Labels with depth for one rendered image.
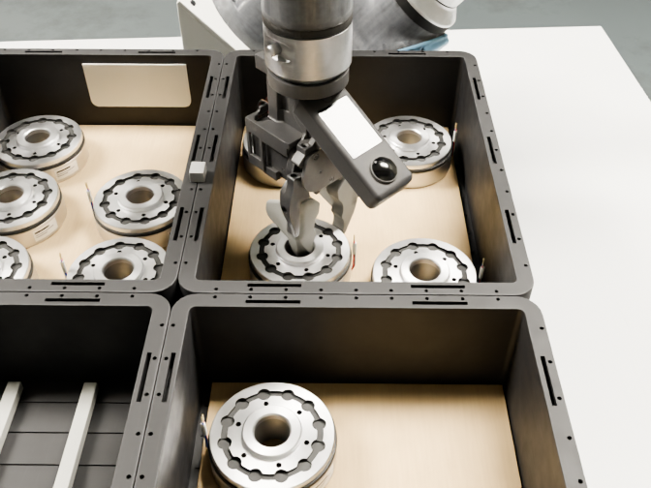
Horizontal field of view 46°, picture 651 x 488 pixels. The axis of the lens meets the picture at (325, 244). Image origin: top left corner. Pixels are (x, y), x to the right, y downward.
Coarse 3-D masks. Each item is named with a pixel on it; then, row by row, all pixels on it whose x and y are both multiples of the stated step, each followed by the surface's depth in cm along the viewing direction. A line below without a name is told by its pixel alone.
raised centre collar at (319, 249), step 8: (280, 240) 76; (288, 240) 77; (320, 240) 76; (280, 248) 76; (320, 248) 76; (280, 256) 75; (288, 256) 75; (312, 256) 75; (320, 256) 75; (288, 264) 75; (296, 264) 74; (304, 264) 74
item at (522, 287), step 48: (480, 96) 84; (192, 240) 67; (192, 288) 63; (240, 288) 63; (288, 288) 63; (336, 288) 63; (384, 288) 63; (432, 288) 64; (480, 288) 63; (528, 288) 63
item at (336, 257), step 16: (272, 224) 79; (320, 224) 79; (256, 240) 77; (272, 240) 77; (336, 240) 78; (256, 256) 76; (272, 256) 76; (336, 256) 76; (256, 272) 75; (272, 272) 74; (288, 272) 74; (304, 272) 74; (320, 272) 74; (336, 272) 74
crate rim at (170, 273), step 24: (0, 48) 92; (24, 48) 92; (48, 48) 92; (72, 48) 92; (96, 48) 92; (120, 48) 92; (216, 72) 88; (192, 144) 78; (192, 192) 72; (168, 264) 65; (0, 288) 63; (24, 288) 63; (48, 288) 63; (72, 288) 63; (96, 288) 63; (120, 288) 63; (144, 288) 63; (168, 288) 63
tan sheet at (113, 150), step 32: (96, 128) 97; (128, 128) 97; (160, 128) 97; (192, 128) 97; (96, 160) 92; (128, 160) 92; (160, 160) 92; (64, 192) 88; (96, 192) 88; (64, 224) 84; (32, 256) 80; (64, 256) 80
